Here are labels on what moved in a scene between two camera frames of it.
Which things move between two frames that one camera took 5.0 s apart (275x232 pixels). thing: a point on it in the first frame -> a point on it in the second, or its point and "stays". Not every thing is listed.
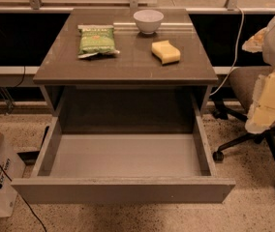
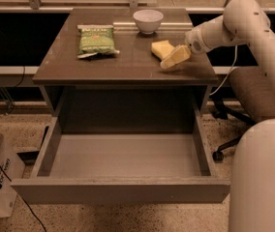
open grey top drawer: [125, 168] stays
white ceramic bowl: [148, 21] stays
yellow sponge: [166, 51] stays
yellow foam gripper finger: [273, 92] -> [180, 54]
